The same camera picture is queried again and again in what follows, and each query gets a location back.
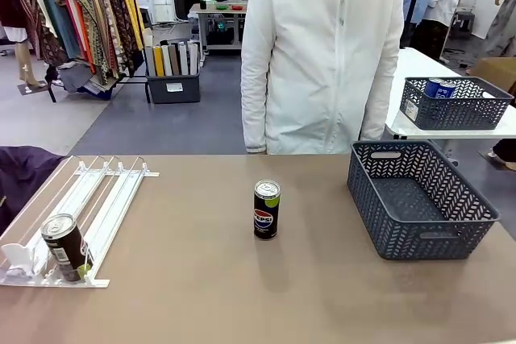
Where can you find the black Pepsi can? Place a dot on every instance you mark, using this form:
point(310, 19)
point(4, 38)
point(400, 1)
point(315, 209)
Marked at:
point(66, 251)
point(266, 211)

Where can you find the grey woven plastic basket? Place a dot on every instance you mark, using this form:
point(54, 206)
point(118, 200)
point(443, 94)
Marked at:
point(455, 112)
point(407, 207)

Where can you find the white dispenser pusher plate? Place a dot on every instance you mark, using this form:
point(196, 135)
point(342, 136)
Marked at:
point(16, 257)

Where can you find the grey storage bin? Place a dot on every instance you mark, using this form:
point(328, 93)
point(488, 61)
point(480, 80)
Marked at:
point(173, 88)

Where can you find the person in white jacket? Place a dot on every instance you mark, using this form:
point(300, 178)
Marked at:
point(318, 58)

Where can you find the white fabric roll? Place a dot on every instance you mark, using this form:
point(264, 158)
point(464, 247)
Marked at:
point(166, 61)
point(192, 58)
point(183, 59)

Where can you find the brown fabric roll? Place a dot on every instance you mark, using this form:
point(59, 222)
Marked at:
point(174, 60)

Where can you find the background workbench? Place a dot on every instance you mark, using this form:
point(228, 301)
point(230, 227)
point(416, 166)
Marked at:
point(217, 26)

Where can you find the yellow fabric roll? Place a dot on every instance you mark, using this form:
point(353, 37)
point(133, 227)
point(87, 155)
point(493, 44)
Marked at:
point(159, 62)

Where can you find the grey fabric roll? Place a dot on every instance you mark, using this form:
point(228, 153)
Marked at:
point(149, 62)

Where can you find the black fabric roll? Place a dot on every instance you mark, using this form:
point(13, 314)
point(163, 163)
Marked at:
point(164, 42)

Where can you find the black clothes rack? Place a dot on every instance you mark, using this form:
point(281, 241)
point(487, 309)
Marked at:
point(133, 78)

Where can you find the green bowl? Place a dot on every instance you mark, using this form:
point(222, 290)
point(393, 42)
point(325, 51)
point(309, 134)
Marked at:
point(221, 8)

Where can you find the white side table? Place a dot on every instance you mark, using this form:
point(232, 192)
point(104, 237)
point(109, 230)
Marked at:
point(419, 66)

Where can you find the brown patterned hanging garment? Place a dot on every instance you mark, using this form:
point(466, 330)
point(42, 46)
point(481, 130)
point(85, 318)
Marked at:
point(115, 17)

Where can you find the grey cloth pile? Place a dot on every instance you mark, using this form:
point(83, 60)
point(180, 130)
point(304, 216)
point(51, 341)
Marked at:
point(76, 76)

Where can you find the yellow hanging garment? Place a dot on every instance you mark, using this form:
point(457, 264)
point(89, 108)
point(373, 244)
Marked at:
point(128, 1)

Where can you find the orange hanging garment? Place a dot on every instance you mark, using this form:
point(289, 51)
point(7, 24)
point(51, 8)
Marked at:
point(82, 30)

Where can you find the teal hanging garment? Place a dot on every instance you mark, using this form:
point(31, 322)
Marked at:
point(60, 17)

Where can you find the dark purple cloth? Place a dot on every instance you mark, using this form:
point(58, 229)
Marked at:
point(20, 179)

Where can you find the black stool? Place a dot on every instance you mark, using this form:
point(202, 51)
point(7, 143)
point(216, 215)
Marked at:
point(463, 23)

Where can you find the bystander's foot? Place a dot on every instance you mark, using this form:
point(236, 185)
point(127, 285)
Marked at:
point(502, 154)

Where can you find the cardboard box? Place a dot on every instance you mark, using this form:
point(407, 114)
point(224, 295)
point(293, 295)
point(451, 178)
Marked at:
point(498, 72)

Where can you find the mannequin in grey dress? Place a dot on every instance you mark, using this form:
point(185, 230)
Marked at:
point(504, 17)

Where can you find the mannequin in dark red top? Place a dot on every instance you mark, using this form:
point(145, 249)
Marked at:
point(16, 5)

